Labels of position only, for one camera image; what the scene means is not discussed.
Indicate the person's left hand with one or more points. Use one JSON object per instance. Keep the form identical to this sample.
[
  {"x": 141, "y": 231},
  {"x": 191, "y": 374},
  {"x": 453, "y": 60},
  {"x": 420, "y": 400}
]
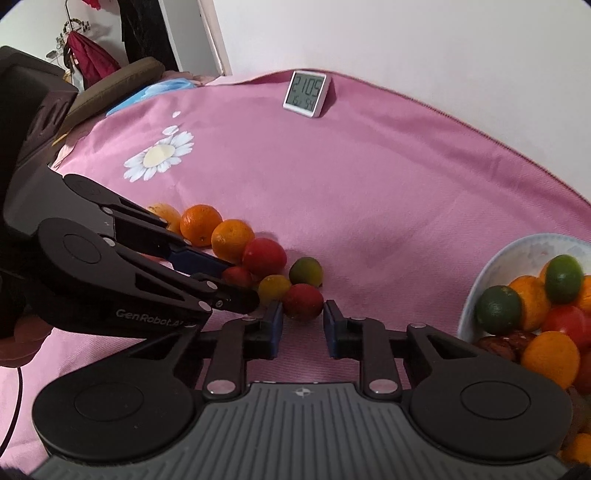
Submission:
[{"x": 25, "y": 339}]

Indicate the small red tomato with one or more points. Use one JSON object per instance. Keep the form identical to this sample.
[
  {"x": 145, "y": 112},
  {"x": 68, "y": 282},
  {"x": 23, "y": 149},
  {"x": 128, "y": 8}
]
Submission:
[
  {"x": 238, "y": 276},
  {"x": 567, "y": 323},
  {"x": 302, "y": 301}
]

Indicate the clothes hanger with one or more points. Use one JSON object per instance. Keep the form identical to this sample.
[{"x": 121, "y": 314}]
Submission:
[{"x": 74, "y": 21}]

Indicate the blue patterned cloth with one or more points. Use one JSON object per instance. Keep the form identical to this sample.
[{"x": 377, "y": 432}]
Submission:
[{"x": 157, "y": 90}]

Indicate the white door frame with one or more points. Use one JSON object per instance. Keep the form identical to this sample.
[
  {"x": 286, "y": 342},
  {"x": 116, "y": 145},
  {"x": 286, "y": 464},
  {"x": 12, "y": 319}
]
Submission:
[{"x": 214, "y": 37}]

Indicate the small tangerine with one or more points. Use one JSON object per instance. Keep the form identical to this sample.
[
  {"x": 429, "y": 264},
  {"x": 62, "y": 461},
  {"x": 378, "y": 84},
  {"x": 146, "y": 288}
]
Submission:
[
  {"x": 585, "y": 295},
  {"x": 577, "y": 450},
  {"x": 550, "y": 359},
  {"x": 531, "y": 300}
]

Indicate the dried red date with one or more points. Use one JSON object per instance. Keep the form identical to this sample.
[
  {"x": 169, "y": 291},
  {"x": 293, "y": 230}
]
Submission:
[
  {"x": 501, "y": 346},
  {"x": 581, "y": 410}
]

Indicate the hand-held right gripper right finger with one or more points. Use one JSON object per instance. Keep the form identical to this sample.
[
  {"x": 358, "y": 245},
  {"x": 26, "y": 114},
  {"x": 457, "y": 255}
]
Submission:
[{"x": 330, "y": 330}]

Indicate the large red tomato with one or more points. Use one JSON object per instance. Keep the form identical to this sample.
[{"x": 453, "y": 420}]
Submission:
[{"x": 264, "y": 257}]

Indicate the yellowish green lime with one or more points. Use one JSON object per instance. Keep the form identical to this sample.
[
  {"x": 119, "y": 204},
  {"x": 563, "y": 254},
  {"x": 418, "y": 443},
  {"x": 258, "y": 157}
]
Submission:
[{"x": 274, "y": 288}]

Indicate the red hanging garment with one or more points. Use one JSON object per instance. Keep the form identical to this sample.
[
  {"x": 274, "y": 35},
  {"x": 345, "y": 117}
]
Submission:
[{"x": 87, "y": 57}]

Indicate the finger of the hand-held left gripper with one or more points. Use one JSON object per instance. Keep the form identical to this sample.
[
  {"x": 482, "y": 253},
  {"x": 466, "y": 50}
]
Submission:
[
  {"x": 203, "y": 258},
  {"x": 231, "y": 300}
]

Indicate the white oval bowl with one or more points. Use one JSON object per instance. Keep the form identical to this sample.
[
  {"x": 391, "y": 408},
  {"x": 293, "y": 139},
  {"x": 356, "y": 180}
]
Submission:
[{"x": 508, "y": 256}]

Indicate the speckled yellow melon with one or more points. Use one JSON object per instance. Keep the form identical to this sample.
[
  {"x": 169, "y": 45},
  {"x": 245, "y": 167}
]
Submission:
[{"x": 162, "y": 214}]

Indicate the pink floral tablecloth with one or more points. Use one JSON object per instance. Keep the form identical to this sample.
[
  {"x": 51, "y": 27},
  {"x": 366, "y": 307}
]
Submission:
[{"x": 346, "y": 184}]

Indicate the dark hanging garment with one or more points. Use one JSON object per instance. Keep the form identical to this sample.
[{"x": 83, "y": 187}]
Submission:
[{"x": 138, "y": 32}]

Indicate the brown cushion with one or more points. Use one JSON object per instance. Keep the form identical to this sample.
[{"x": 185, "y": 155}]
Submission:
[{"x": 115, "y": 85}]

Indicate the white digital clock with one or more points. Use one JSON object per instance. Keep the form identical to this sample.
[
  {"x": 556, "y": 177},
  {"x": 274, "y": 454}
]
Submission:
[{"x": 305, "y": 92}]

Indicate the orange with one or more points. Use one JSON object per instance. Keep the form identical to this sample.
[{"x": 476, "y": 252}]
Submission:
[
  {"x": 232, "y": 240},
  {"x": 199, "y": 225}
]

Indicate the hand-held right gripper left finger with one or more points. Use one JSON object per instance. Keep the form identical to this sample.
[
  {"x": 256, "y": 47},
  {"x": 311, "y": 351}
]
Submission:
[{"x": 276, "y": 330}]

